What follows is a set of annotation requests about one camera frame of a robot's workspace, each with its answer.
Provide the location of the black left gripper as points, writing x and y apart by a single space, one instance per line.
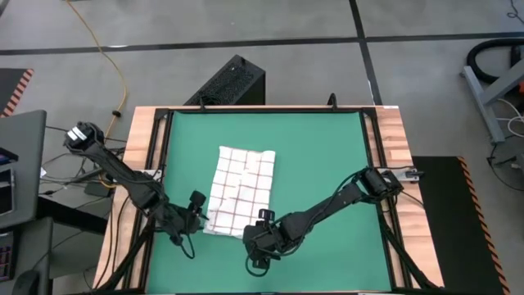
180 223

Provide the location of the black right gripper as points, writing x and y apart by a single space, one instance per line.
268 241

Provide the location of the white red-checked towel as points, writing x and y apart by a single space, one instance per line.
241 184

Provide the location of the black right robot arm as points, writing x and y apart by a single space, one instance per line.
327 205

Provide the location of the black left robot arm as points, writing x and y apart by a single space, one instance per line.
118 172

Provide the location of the green table mat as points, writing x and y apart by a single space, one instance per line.
307 254

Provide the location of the black power brick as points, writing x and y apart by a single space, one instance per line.
97 189

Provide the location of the black table clamp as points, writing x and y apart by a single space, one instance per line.
332 101
201 103

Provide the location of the black perforated computer tower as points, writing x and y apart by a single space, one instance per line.
233 82

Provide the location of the grey side desk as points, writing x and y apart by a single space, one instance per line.
34 254

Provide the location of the black computer mouse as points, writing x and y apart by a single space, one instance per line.
25 283

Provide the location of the keyboard with coloured keys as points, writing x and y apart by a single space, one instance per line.
6 256

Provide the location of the black mat orange striped edge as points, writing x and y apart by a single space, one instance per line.
454 229
10 88

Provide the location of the small black device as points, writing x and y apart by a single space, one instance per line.
6 155

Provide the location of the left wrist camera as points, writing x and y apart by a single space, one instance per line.
197 199

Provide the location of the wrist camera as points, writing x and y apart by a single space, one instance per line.
266 214
197 199

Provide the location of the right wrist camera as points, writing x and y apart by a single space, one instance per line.
266 214

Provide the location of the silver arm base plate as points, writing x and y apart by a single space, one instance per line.
155 172
409 174

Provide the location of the black metal table frame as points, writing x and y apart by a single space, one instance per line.
254 110

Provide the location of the grey metal frame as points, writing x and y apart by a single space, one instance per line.
483 106

